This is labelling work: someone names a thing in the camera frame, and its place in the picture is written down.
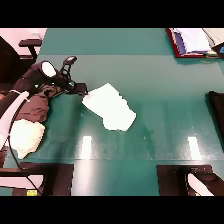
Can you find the grey-brown garment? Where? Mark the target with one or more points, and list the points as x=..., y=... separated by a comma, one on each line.
x=53, y=91

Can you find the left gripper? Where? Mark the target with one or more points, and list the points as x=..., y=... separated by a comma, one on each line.
x=79, y=88

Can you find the pale lilac garment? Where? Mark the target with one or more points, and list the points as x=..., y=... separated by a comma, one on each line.
x=194, y=39

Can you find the cream garment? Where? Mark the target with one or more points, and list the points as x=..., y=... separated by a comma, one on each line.
x=26, y=136

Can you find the red garment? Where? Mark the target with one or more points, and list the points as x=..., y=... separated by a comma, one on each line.
x=171, y=41

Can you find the blue garment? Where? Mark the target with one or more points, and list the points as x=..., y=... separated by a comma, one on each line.
x=180, y=44

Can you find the black garment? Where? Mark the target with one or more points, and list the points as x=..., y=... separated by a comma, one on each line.
x=217, y=115

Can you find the maroon-brown garment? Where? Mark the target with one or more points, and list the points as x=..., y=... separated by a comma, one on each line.
x=33, y=111

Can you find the beige garment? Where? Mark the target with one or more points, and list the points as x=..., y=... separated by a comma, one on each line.
x=216, y=35

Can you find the white shirt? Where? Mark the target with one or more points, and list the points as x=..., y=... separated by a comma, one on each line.
x=110, y=106

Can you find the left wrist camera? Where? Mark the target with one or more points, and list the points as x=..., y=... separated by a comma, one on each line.
x=69, y=62

